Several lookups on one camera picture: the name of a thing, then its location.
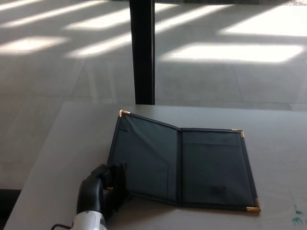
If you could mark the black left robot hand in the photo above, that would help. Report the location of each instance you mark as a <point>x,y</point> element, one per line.
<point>100,189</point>

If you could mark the dark blue USC diary folder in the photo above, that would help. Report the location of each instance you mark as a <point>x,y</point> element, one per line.
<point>204,167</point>

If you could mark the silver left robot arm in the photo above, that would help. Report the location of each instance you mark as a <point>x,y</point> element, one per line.
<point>88,220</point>

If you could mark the black window frame post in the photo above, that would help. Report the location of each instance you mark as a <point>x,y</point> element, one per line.
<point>143,52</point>

